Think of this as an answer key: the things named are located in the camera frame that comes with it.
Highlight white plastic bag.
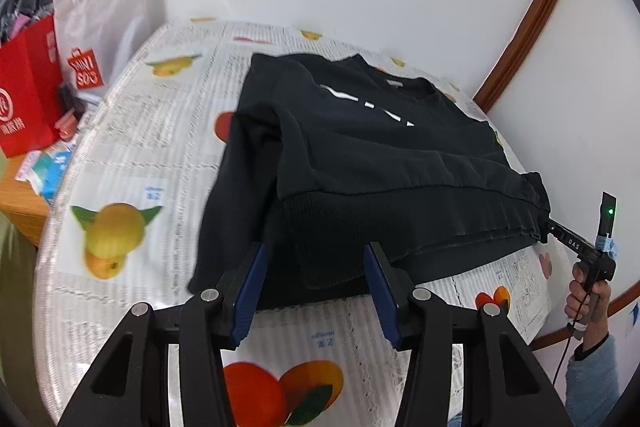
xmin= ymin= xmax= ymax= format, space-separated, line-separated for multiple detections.
xmin=52 ymin=0 xmax=148 ymax=100

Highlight black sweatshirt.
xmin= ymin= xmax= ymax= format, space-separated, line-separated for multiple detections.
xmin=187 ymin=52 xmax=552 ymax=310

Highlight green cloth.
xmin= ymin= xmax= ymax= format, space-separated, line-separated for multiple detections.
xmin=0 ymin=157 xmax=48 ymax=413

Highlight dark checkered cloth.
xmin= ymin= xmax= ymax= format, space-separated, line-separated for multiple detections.
xmin=0 ymin=0 xmax=55 ymax=48

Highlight red paper bag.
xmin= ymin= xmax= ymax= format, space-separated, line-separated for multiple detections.
xmin=0 ymin=14 xmax=63 ymax=158

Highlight scattered blue white packets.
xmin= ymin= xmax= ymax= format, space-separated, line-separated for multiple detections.
xmin=15 ymin=141 xmax=77 ymax=202

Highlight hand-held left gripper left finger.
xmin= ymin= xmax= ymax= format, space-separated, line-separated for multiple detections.
xmin=57 ymin=242 xmax=268 ymax=427

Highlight brown wooden wall trim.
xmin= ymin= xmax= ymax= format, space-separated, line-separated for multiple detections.
xmin=472 ymin=0 xmax=581 ymax=112

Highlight wooden desk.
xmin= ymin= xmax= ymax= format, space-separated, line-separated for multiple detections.
xmin=0 ymin=152 xmax=57 ymax=248

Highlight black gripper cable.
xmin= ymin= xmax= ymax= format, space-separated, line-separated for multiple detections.
xmin=550 ymin=321 xmax=585 ymax=384

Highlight person's right hand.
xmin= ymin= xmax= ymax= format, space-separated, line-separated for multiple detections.
xmin=564 ymin=266 xmax=612 ymax=327

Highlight small pink box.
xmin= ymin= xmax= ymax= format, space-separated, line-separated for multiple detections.
xmin=56 ymin=113 xmax=80 ymax=142

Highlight fruit print tablecloth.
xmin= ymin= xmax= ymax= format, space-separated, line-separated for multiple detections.
xmin=32 ymin=18 xmax=553 ymax=427

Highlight brown wooden baseboard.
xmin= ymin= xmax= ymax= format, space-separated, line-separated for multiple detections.
xmin=530 ymin=291 xmax=640 ymax=351

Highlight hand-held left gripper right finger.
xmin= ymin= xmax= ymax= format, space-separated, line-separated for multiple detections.
xmin=363 ymin=242 xmax=563 ymax=427

